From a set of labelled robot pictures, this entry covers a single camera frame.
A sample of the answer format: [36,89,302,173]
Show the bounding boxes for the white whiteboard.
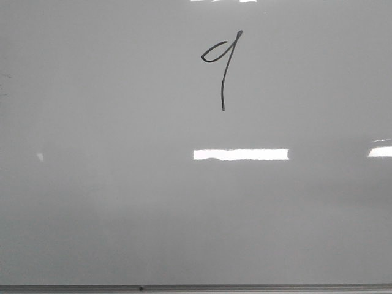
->
[1,1,391,285]

